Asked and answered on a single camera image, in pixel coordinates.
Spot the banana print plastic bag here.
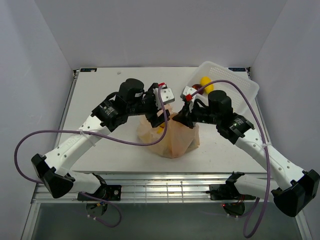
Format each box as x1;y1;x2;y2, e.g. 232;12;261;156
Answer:
136;115;200;159

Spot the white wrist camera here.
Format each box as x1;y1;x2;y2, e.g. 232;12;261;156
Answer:
180;86;205;113
153;82;175;110

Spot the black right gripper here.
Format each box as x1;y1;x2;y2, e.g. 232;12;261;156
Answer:
172;99;220;129

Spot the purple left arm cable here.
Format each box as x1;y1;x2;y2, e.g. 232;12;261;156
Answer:
13;87;169;228

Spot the white plastic basket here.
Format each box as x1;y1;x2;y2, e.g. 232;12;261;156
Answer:
185;61;260;115

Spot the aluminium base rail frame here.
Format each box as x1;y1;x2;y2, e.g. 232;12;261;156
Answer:
21;66;313;240

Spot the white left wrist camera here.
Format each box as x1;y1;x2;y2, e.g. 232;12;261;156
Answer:
153;82;175;110

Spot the yellow banana bunch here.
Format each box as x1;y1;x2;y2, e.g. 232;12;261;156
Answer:
157;123;166;134

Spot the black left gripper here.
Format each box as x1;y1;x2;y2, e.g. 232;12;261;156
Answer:
128;83;170;128

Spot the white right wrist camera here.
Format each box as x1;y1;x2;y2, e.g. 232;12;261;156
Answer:
180;86;205;113

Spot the yellow lemon fruit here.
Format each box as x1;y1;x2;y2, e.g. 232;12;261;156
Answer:
200;76;214;95

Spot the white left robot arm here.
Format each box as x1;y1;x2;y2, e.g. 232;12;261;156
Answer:
31;78;175;200

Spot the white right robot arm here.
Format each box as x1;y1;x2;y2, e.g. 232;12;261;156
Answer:
173;86;320;217

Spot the dark red apple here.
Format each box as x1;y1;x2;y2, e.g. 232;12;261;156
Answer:
192;84;202;90

